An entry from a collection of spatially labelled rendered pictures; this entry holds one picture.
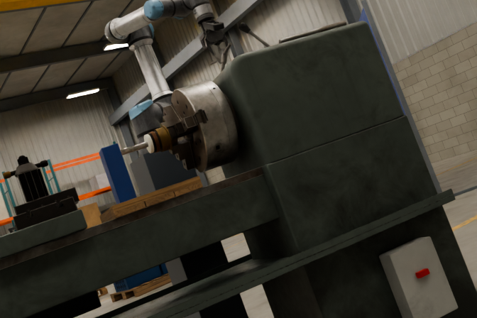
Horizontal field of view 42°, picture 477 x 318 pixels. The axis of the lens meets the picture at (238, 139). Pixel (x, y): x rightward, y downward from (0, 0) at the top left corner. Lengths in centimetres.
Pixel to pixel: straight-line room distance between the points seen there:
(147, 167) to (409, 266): 113
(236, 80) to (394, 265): 82
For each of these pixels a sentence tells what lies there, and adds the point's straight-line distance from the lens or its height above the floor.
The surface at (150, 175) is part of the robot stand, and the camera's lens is 264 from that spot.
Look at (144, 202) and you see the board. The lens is 202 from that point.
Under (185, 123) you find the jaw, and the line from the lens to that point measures 214.
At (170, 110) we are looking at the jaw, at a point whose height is 118.
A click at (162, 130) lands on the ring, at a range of 222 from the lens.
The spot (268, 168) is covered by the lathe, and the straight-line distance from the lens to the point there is 211.
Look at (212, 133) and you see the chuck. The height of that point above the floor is 103.
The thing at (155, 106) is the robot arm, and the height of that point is 129.
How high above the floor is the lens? 79
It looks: 5 degrees up
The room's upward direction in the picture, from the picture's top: 20 degrees counter-clockwise
